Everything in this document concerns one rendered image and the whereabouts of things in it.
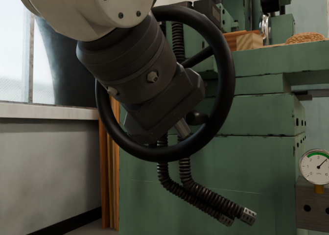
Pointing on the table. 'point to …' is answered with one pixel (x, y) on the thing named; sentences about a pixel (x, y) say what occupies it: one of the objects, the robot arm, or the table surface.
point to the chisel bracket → (225, 19)
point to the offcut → (249, 41)
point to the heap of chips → (301, 37)
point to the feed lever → (270, 2)
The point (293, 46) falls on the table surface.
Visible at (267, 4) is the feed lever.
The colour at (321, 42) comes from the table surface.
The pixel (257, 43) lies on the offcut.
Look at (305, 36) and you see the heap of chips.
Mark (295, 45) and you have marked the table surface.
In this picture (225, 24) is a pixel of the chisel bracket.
